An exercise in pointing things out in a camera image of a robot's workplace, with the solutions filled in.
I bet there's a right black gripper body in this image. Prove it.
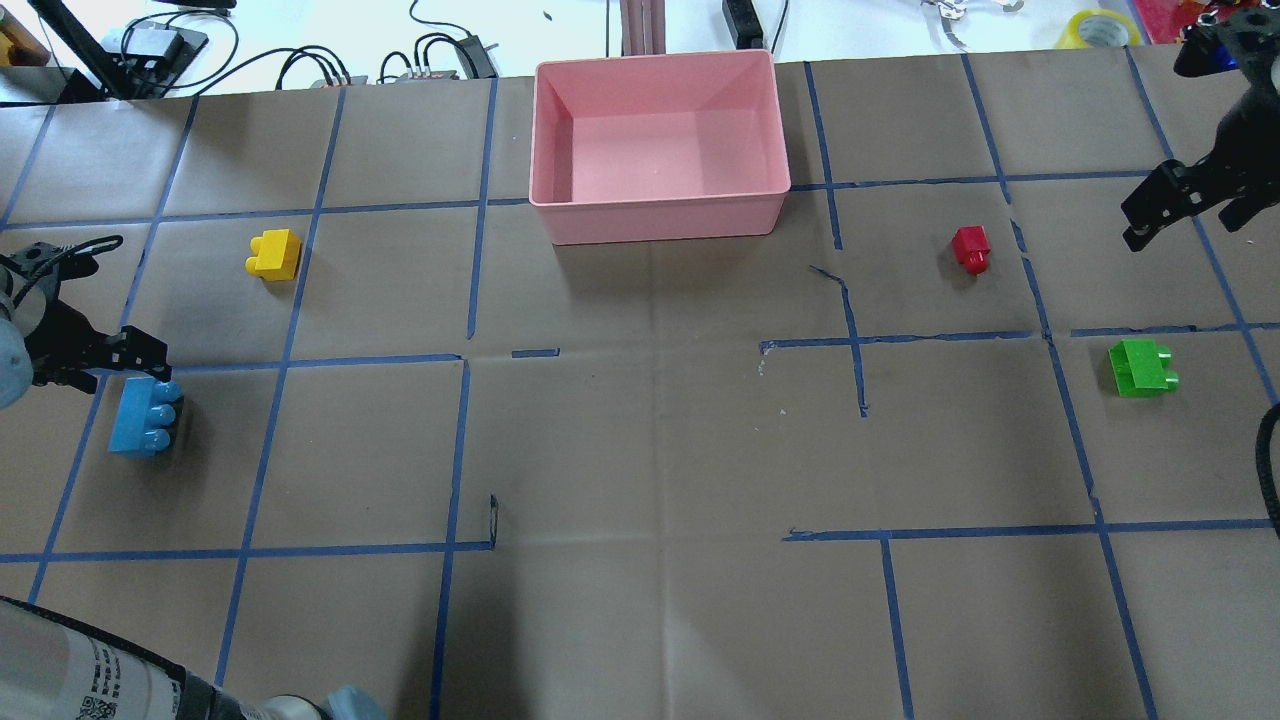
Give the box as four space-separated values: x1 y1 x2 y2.
1170 10 1277 232

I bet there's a red toy block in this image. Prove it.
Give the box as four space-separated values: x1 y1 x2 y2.
950 225 992 277

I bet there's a yellow toy block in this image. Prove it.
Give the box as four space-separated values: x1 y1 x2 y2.
244 228 302 282

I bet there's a blue toy block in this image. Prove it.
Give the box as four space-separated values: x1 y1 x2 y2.
108 377 186 459

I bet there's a yellow tape roll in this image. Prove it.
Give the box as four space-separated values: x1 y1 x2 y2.
1053 8 1143 50

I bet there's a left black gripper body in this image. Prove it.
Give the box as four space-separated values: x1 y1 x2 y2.
3 236 125 393

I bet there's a black braided cable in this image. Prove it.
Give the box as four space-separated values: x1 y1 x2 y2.
1254 400 1280 541

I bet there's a black power strip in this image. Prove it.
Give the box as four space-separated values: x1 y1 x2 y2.
721 0 765 50

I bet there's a green toy block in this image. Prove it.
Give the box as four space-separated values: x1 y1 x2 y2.
1107 340 1180 398

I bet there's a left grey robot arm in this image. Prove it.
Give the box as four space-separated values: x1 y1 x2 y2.
1 234 384 719

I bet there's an aluminium frame post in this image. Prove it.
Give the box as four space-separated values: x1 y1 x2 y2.
620 0 666 56

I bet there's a black power adapter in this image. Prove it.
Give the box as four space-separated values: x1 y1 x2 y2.
454 35 498 79

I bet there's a pink plastic box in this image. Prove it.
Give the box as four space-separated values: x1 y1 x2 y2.
527 49 792 246

